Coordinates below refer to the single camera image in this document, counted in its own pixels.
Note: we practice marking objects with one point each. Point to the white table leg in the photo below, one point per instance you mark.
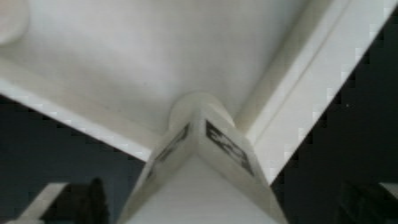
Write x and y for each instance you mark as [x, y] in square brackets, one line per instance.
[202, 186]
[15, 18]

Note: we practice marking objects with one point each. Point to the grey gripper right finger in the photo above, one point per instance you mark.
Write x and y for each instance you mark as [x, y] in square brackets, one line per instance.
[367, 205]

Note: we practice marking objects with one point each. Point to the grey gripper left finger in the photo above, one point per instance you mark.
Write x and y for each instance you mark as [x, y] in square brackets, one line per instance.
[70, 203]

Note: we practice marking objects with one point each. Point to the white square table top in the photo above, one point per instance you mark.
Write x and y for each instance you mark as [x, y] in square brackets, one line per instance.
[118, 54]

